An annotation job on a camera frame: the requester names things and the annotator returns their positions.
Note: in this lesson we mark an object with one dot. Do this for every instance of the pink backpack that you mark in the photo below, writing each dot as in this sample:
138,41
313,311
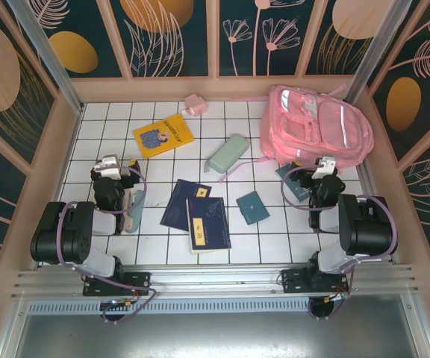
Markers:
312,127

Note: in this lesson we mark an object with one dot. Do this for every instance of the thin navy notebook yellow label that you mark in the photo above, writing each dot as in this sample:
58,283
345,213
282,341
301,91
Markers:
177,209

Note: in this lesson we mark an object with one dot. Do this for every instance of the teal wallet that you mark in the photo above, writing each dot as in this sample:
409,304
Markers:
252,209

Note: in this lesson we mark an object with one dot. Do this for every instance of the mint green pencil case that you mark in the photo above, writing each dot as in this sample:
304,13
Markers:
228,153

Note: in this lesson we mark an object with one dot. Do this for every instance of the pink plug charger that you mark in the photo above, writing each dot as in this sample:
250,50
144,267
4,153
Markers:
194,103

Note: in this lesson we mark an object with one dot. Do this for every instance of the thick navy book yellow label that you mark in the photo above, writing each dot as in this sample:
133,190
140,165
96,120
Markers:
211,223

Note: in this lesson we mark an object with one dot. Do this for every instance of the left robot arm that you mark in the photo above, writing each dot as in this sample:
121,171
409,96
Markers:
62,238

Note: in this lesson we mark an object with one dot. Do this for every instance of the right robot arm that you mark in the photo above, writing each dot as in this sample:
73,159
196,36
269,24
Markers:
368,223

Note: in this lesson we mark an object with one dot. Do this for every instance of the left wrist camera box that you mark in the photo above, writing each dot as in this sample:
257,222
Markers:
108,166

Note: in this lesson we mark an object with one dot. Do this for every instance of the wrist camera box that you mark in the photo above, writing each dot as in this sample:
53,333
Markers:
325,166
108,166

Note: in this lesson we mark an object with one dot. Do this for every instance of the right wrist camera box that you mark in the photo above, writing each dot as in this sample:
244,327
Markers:
325,166

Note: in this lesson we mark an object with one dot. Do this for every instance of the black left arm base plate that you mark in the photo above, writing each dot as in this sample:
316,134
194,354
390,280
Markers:
140,280

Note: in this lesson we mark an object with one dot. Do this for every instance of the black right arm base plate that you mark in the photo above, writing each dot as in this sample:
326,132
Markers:
293,283

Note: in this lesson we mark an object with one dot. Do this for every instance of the aluminium corner post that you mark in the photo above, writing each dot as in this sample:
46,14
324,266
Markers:
371,56
49,56

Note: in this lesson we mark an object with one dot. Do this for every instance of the aluminium mounting rail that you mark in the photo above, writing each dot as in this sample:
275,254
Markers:
215,279

